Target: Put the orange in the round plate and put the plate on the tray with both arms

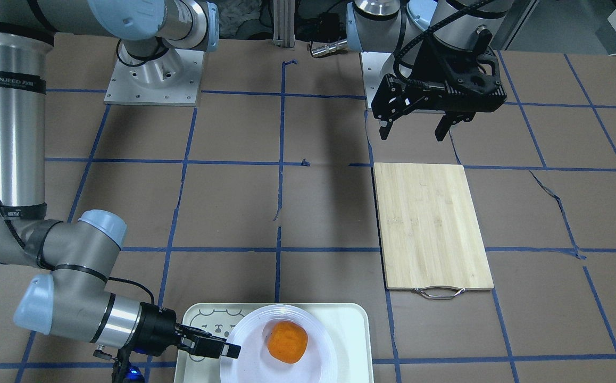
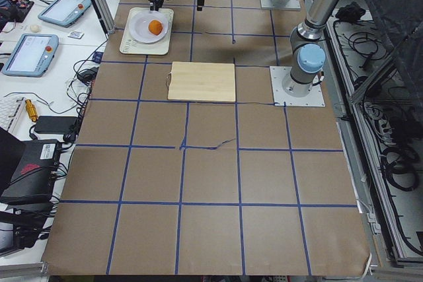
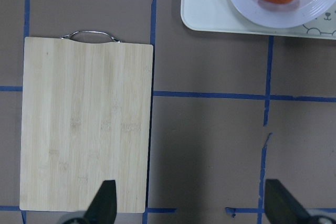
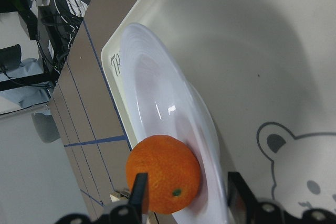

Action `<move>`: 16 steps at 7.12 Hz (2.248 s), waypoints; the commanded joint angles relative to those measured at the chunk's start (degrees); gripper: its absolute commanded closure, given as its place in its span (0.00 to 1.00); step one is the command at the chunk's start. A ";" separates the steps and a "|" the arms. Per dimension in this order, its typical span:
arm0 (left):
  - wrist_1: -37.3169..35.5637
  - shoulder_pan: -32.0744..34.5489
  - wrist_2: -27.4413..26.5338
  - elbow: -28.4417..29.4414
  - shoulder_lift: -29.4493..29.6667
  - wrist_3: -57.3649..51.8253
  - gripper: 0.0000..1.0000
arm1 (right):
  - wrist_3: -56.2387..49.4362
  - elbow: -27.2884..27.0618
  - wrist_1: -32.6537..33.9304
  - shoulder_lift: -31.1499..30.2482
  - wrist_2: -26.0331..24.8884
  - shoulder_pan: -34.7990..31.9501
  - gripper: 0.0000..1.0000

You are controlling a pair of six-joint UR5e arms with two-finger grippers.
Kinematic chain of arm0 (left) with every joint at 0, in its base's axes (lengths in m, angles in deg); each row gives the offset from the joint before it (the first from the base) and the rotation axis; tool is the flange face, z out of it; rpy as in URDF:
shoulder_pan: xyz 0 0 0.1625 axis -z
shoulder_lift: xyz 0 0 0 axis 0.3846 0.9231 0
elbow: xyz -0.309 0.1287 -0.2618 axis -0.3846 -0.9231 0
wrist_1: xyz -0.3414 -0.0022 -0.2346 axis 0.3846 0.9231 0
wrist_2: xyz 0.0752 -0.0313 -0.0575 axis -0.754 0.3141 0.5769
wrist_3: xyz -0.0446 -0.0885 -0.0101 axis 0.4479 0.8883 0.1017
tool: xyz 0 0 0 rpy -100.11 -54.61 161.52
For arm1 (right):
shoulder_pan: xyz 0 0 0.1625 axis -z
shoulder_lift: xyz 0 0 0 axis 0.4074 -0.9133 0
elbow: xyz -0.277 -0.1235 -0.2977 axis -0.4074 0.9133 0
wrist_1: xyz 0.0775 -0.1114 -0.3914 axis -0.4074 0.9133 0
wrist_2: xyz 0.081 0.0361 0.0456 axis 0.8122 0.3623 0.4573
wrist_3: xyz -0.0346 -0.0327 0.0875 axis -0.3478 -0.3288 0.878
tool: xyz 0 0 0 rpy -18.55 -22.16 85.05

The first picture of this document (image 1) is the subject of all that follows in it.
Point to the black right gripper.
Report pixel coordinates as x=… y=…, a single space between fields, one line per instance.
x=157 y=325

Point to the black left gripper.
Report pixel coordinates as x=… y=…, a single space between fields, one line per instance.
x=429 y=65

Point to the white round plate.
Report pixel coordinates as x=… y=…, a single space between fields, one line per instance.
x=256 y=364

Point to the orange fruit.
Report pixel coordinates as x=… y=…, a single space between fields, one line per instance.
x=287 y=342

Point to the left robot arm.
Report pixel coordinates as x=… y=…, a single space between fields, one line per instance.
x=400 y=27

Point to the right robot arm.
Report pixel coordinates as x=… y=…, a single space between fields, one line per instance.
x=69 y=299

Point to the cream bear tray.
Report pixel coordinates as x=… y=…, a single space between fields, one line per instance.
x=346 y=323

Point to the bamboo cutting board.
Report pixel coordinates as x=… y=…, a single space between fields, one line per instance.
x=430 y=237

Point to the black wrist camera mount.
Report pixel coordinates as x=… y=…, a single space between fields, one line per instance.
x=123 y=370

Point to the aluminium frame post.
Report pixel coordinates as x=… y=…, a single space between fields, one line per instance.
x=283 y=23

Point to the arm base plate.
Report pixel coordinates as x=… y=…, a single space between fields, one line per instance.
x=171 y=80

